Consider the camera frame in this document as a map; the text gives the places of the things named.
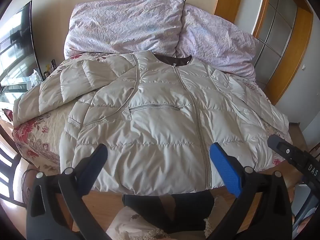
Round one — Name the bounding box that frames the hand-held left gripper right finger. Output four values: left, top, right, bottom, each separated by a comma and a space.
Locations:
207, 142, 293, 240

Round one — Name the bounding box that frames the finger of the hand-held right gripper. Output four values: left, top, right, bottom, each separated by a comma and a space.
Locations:
267, 134, 310, 167

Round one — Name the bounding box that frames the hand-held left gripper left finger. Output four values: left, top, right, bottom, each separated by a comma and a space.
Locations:
25, 144, 113, 240

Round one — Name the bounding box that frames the cream quilted down jacket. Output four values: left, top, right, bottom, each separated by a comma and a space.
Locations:
14, 51, 290, 195

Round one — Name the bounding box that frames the person's dark clothing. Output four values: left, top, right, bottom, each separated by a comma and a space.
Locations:
122, 190, 215, 233

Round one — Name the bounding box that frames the floral bedspread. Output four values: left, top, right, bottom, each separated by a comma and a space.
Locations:
12, 51, 293, 175

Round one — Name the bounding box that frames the dark wooden chair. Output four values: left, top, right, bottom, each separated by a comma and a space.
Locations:
0, 125, 28, 205

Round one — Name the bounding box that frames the clear plastic bag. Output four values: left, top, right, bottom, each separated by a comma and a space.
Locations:
28, 70, 44, 87

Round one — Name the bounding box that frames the frosted glass door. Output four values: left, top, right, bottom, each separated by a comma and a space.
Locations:
257, 0, 298, 85

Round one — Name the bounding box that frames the large lilac crinkled pillow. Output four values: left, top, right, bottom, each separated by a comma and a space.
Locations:
64, 0, 187, 57

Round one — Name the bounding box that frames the flat screen television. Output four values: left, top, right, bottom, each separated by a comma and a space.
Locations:
0, 0, 42, 88

